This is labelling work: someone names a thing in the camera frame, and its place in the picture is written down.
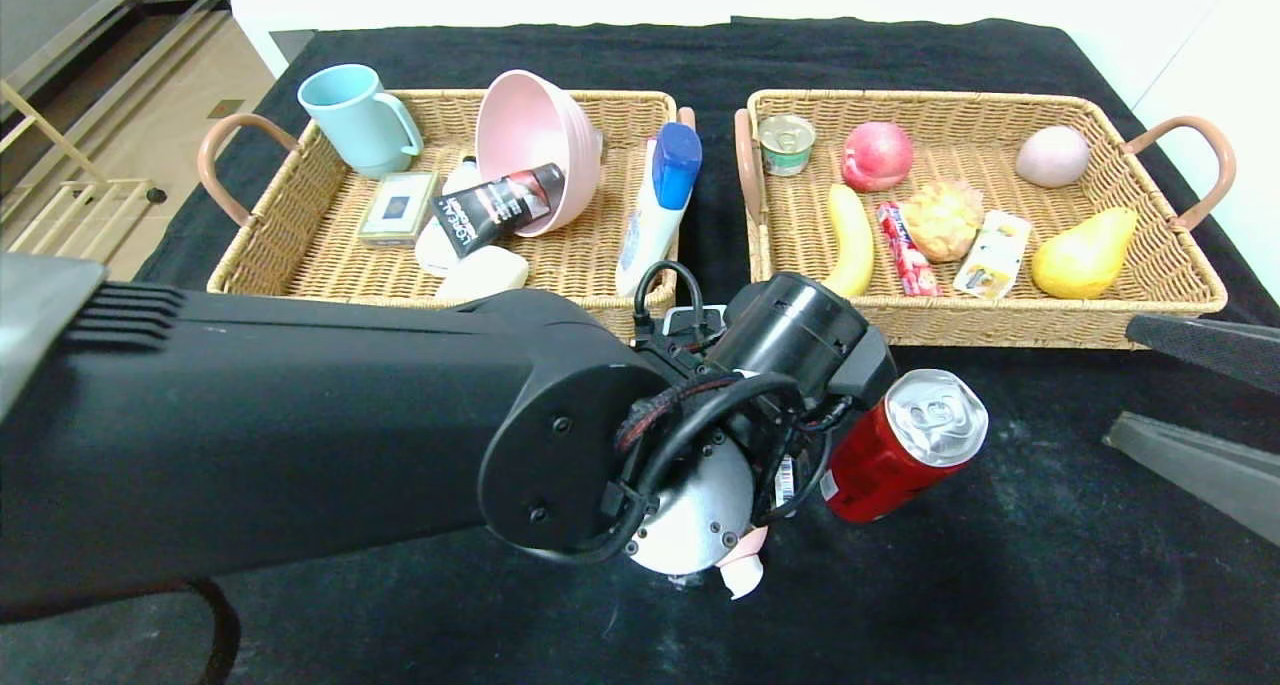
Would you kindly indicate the pink bowl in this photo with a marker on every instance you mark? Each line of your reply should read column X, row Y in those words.
column 535, row 125

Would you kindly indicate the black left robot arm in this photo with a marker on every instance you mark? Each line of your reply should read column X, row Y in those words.
column 300, row 425

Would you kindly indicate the grey metal shelf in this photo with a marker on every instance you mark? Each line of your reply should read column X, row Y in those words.
column 40, row 5

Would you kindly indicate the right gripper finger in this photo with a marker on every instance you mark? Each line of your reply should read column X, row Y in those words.
column 1220, row 350
column 1220, row 475

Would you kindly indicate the small tin can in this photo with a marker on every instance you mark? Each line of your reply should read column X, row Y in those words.
column 787, row 149

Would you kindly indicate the woven wicker basket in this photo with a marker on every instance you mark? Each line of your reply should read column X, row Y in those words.
column 330, row 245
column 1080, row 165

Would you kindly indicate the pink squeeze bottle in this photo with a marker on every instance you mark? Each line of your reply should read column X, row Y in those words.
column 742, row 570

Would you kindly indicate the yellow bread bun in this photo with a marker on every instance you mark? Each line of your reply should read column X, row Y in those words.
column 942, row 221

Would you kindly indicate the red soda can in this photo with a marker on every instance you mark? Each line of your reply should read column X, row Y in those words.
column 880, row 465

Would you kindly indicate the white bottle with blue cap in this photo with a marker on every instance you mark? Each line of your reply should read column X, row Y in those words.
column 650, row 225

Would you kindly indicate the white plastic bottle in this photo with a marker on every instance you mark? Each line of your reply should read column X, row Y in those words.
column 432, row 253

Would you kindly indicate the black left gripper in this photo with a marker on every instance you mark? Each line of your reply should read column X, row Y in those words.
column 786, row 476

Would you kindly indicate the red apple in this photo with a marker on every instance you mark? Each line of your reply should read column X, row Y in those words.
column 877, row 157

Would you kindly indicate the black cosmetic tube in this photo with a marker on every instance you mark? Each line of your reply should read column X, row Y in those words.
column 490, row 211

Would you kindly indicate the white rectangular block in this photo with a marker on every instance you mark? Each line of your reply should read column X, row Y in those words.
column 485, row 273

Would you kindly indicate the small juice carton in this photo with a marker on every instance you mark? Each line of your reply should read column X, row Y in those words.
column 992, row 255

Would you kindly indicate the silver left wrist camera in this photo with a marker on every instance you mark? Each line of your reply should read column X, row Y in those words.
column 695, row 317

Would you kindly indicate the light blue mug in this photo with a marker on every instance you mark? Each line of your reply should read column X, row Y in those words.
column 354, row 123

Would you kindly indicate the yellow pear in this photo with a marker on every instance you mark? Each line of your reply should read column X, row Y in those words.
column 1085, row 260

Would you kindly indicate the pale pink egg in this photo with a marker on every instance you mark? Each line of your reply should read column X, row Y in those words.
column 1052, row 156

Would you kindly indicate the red candy wrapper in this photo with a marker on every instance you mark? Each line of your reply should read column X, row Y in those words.
column 908, row 255

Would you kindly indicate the pale wooden rack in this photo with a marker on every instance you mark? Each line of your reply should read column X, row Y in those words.
column 110, row 184

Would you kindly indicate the yellow banana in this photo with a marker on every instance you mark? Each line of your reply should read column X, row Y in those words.
column 852, row 250

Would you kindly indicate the small green card box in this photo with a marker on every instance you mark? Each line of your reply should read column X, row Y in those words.
column 398, row 209

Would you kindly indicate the black table cloth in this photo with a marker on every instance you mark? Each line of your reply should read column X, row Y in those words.
column 1000, row 605

